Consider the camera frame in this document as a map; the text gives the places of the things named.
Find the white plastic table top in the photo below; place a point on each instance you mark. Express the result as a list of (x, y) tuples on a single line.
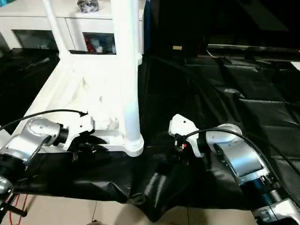
[(82, 93)]

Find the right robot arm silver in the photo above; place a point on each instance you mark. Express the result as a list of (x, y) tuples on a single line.
[(243, 154)]

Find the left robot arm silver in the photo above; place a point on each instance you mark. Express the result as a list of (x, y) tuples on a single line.
[(35, 131)]

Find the black work mat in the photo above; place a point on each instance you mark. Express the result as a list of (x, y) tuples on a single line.
[(211, 93)]

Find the small white jar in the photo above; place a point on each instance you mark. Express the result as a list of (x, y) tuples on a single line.
[(99, 49)]

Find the red package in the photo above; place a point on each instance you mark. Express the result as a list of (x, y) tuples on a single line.
[(87, 44)]

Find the black cabinet with yellow label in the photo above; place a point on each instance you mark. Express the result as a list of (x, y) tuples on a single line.
[(178, 23)]

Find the black covered bench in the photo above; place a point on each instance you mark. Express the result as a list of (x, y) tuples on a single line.
[(257, 49)]

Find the white cabinet with glass doors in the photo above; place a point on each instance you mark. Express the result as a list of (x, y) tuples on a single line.
[(23, 21)]

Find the white flat board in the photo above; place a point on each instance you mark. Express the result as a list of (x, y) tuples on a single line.
[(295, 65)]

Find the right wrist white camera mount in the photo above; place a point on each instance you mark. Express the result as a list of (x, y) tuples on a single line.
[(185, 126)]

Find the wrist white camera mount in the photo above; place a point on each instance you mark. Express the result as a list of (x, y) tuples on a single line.
[(185, 126), (82, 125)]

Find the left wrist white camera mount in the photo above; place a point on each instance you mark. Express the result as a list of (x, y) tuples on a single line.
[(82, 125)]

